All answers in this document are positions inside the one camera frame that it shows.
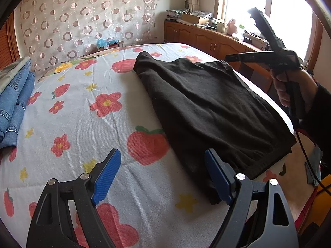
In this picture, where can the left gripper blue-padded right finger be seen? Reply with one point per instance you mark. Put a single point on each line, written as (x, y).
(258, 215)

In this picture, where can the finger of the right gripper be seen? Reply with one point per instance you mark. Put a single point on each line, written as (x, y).
(250, 57)

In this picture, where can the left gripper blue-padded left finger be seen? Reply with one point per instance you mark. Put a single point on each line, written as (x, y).
(51, 224)

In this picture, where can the black pants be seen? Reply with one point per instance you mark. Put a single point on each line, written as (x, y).
(205, 106)

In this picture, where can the right forearm black sleeve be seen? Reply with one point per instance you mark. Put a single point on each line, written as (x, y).
(316, 121)

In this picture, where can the person's right hand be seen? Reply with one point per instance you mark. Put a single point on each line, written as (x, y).
(292, 84)

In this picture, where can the pink figurine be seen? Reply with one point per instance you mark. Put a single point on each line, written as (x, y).
(231, 27)

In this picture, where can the long wooden cabinet desk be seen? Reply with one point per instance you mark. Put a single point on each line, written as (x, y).
(219, 45)

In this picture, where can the white cup on cabinet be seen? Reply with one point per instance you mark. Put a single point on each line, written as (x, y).
(222, 27)

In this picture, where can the cardboard box on cabinet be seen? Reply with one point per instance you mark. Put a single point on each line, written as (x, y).
(195, 19)

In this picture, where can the strawberry flower print bedsheet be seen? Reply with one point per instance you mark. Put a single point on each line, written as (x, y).
(72, 121)

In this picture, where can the folded blue jeans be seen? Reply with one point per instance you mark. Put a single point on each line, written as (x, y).
(14, 100)

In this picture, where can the orange floral blanket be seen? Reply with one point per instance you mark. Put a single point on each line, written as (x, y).
(82, 63)

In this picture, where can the folded grey-green pants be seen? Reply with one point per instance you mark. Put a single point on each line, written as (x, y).
(10, 71)

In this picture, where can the blue tissue box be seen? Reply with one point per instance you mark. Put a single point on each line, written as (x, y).
(103, 44)

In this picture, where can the wooden slatted wardrobe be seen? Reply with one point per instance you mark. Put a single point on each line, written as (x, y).
(8, 44)

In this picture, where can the circle pattern sheer curtain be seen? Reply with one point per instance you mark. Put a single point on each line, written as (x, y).
(52, 32)

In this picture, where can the window with wooden frame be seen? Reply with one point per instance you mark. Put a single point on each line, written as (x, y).
(294, 21)

